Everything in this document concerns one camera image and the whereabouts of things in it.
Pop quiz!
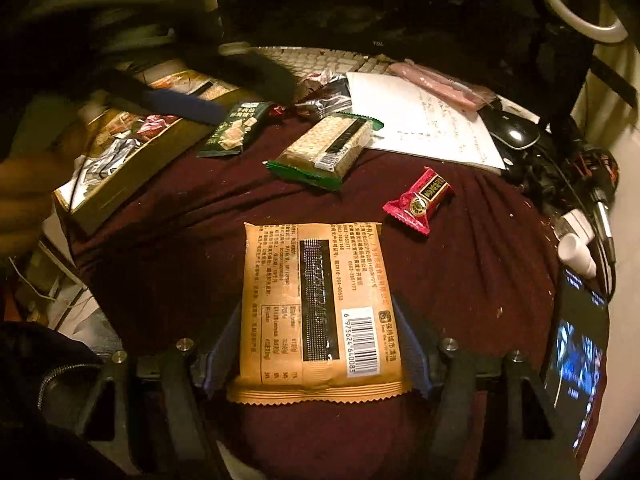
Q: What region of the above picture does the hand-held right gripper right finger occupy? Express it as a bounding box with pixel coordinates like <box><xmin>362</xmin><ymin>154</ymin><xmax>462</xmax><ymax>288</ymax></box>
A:
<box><xmin>391</xmin><ymin>293</ymin><xmax>582</xmax><ymax>480</ymax></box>

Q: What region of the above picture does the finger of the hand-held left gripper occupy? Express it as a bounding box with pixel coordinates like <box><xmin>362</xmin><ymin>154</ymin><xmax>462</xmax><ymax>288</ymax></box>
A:
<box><xmin>219</xmin><ymin>41</ymin><xmax>302</xmax><ymax>97</ymax></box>
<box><xmin>97</xmin><ymin>67</ymin><xmax>227</xmax><ymax>126</ymax></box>

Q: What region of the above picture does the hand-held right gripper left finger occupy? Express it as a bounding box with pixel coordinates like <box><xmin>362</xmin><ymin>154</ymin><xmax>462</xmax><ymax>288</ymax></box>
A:
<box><xmin>75</xmin><ymin>305</ymin><xmax>246</xmax><ymax>480</ymax></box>

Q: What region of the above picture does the dark green snack packet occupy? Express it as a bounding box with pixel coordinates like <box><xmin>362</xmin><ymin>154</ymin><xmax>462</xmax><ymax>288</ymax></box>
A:
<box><xmin>196</xmin><ymin>101</ymin><xmax>273</xmax><ymax>159</ymax></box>

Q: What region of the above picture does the orange snack packet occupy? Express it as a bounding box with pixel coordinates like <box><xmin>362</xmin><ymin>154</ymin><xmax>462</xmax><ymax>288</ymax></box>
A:
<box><xmin>226</xmin><ymin>220</ymin><xmax>412</xmax><ymax>406</ymax></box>

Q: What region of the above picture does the shallow cardboard box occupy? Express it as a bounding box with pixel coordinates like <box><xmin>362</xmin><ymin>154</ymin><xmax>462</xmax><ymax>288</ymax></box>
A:
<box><xmin>54</xmin><ymin>60</ymin><xmax>251</xmax><ymax>235</ymax></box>

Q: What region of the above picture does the white keyboard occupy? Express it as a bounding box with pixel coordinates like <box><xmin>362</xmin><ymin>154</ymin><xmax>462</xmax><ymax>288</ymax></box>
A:
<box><xmin>250</xmin><ymin>46</ymin><xmax>391</xmax><ymax>86</ymax></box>

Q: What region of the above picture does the dark shiny snack wrapper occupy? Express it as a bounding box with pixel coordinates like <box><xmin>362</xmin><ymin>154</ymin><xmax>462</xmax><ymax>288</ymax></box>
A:
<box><xmin>295</xmin><ymin>72</ymin><xmax>353</xmax><ymax>121</ymax></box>

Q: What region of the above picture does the green-ended biscuit packet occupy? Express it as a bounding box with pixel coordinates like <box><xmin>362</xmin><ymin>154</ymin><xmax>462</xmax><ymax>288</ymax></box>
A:
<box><xmin>263</xmin><ymin>112</ymin><xmax>385</xmax><ymax>192</ymax></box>

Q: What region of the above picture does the red candy packet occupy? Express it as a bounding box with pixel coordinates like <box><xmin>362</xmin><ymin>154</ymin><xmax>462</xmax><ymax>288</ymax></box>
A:
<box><xmin>382</xmin><ymin>166</ymin><xmax>453</xmax><ymax>236</ymax></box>

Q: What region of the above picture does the smartphone with lit screen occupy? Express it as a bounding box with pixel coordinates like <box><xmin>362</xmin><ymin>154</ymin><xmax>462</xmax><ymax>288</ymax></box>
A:
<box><xmin>542</xmin><ymin>267</ymin><xmax>611</xmax><ymax>456</ymax></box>

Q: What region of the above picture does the pink pencil case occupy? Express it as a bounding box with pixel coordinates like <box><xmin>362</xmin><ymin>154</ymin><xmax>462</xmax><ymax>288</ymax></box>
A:
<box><xmin>389</xmin><ymin>62</ymin><xmax>493</xmax><ymax>111</ymax></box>

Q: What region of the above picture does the white paper sheet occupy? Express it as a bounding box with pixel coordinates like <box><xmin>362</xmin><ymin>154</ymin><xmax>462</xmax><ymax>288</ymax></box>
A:
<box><xmin>346</xmin><ymin>71</ymin><xmax>507</xmax><ymax>171</ymax></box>

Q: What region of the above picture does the dark zippered jacket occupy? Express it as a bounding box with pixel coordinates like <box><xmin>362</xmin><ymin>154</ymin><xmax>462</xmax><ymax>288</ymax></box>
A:
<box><xmin>0</xmin><ymin>320</ymin><xmax>126</xmax><ymax>480</ymax></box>

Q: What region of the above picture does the white power adapter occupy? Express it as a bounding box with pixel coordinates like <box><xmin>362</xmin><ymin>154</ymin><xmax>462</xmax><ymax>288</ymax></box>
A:
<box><xmin>552</xmin><ymin>209</ymin><xmax>596</xmax><ymax>241</ymax></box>

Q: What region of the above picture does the black computer mouse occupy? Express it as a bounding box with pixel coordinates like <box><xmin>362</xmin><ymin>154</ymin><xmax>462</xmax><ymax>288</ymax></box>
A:
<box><xmin>480</xmin><ymin>107</ymin><xmax>542</xmax><ymax>150</ymax></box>

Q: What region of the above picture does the orange and black tool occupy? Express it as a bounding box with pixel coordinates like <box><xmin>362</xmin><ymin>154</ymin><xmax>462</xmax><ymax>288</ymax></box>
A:
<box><xmin>570</xmin><ymin>145</ymin><xmax>621</xmax><ymax>206</ymax></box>

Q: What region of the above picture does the black ring light stand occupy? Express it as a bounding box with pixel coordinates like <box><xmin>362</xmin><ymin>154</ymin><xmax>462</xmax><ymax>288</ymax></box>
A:
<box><xmin>530</xmin><ymin>25</ymin><xmax>638</xmax><ymax>128</ymax></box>

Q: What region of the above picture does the white ring light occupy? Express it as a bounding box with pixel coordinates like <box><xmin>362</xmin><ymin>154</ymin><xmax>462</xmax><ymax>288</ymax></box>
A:
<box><xmin>536</xmin><ymin>0</ymin><xmax>628</xmax><ymax>45</ymax></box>

